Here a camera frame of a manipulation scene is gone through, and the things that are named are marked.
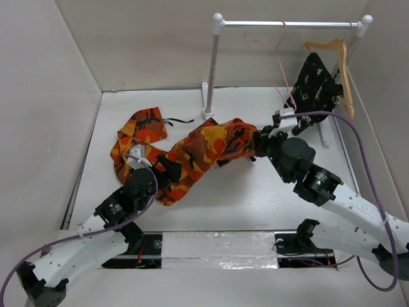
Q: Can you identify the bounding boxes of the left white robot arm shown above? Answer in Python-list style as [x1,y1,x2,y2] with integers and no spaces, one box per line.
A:
[16,155,182,306]

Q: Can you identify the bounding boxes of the wooden clothes hanger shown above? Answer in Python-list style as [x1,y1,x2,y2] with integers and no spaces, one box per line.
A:
[304,39,355,120]

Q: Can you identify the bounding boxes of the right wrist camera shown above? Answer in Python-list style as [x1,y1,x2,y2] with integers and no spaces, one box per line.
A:
[270,107,298,136]

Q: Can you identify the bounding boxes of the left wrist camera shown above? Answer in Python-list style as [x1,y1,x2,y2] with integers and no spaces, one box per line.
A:
[126,144,152,169]

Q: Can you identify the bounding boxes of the white metal clothes rack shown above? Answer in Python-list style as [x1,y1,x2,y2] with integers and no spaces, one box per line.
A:
[201,12,373,150]

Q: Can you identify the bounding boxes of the black white patterned garment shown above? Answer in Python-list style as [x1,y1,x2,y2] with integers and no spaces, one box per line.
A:
[284,52,344,136]

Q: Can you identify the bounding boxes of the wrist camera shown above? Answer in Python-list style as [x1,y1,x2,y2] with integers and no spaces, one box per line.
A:
[126,144,152,169]
[270,107,298,136]

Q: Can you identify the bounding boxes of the purple cable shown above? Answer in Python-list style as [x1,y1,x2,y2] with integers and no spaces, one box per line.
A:
[0,153,159,307]
[279,111,399,292]

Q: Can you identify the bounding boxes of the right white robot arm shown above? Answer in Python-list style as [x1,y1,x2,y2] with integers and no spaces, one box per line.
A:
[253,126,408,281]

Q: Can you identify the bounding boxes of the pink wire hanger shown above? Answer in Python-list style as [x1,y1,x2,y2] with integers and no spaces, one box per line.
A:
[243,19,297,111]

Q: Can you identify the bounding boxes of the orange camouflage trousers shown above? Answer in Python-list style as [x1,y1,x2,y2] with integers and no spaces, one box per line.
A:
[111,107,258,206]

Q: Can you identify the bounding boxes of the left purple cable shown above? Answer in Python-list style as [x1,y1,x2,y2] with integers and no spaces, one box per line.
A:
[0,153,159,307]

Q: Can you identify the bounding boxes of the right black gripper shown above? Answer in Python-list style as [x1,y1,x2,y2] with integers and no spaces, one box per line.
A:
[253,124,292,183]

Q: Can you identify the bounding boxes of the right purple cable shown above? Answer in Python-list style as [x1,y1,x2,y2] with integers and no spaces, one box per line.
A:
[279,111,399,292]

